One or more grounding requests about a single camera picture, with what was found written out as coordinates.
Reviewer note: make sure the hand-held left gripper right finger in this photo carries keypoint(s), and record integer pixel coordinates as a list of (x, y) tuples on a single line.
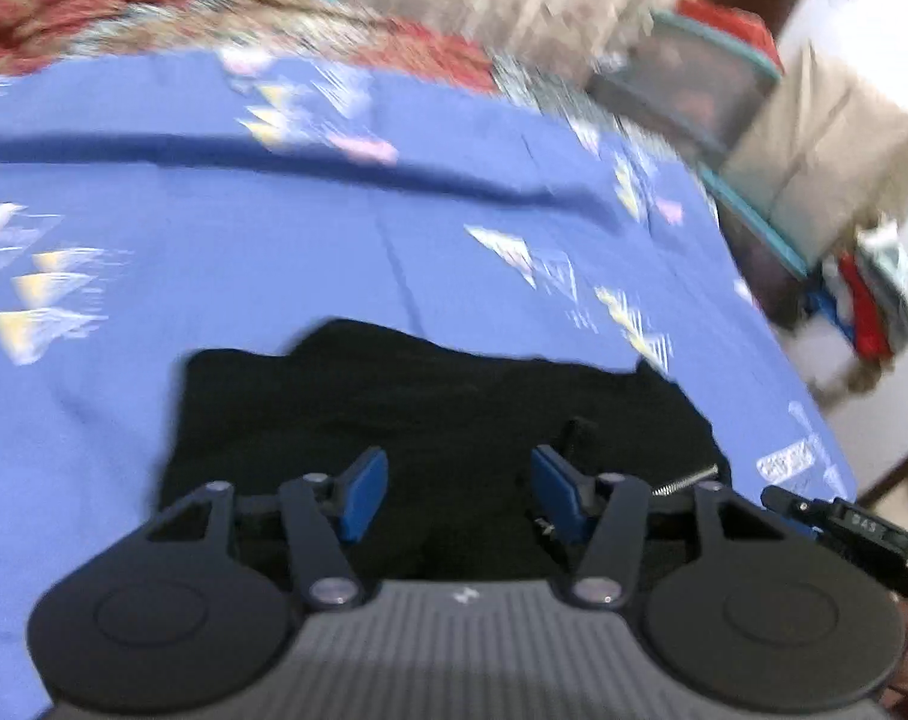
[(553, 484)]

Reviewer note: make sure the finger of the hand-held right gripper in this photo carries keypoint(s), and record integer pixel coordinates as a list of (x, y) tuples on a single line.
[(578, 439), (791, 506)]

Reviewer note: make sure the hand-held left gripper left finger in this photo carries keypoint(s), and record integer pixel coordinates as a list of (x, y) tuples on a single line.
[(364, 491)]

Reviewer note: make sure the black pants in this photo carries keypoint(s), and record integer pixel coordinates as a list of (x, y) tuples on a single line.
[(439, 412)]

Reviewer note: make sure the pile of colourful clothes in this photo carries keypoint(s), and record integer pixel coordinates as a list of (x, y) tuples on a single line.
[(870, 300)]

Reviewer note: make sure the blue printed bed sheet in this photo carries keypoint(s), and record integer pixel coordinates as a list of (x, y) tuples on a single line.
[(274, 225)]

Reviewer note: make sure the beige cardboard box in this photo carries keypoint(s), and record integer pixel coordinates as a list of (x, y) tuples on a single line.
[(821, 150)]

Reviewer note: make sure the teal-framed fabric storage rack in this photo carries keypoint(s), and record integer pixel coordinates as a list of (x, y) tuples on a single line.
[(686, 82)]

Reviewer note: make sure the red floral blanket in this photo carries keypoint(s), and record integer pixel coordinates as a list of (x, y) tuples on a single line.
[(87, 7)]

